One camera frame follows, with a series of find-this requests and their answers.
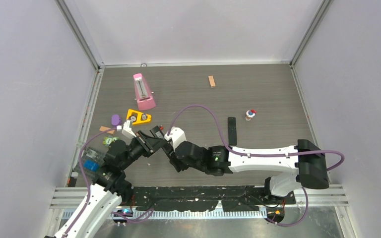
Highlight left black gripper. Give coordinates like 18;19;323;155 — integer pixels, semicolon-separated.
120;130;168;170

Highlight black remote control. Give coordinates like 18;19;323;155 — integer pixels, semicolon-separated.
150;125;174;156

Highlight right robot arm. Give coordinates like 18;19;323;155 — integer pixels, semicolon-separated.
169;139;329;204

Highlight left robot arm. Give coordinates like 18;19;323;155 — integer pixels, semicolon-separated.
54;131;167;238

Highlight yellow triangular holder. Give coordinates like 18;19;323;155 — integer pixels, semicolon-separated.
126;109;152;125

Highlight pink metronome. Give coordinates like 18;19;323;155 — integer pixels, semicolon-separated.
133;73;156;111

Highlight purple toy block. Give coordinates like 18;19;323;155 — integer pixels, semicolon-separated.
111;114;122;126

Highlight green toy block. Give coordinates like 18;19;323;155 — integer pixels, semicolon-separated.
103;136;118;147

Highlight orange wooden block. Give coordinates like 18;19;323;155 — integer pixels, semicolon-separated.
99;126;116;134

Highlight blue lego brick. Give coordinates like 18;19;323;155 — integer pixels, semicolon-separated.
83;160;100;172

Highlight small red white blue toy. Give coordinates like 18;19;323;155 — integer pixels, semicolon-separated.
246;110;257;121

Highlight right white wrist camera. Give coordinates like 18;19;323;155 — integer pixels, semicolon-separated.
164;126;187;151

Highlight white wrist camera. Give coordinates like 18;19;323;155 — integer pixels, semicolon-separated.
164;126;187;151
116;119;136;139

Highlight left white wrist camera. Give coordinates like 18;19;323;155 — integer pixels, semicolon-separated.
116;119;136;139

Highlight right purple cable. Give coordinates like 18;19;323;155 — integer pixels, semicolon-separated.
167;104;345;172

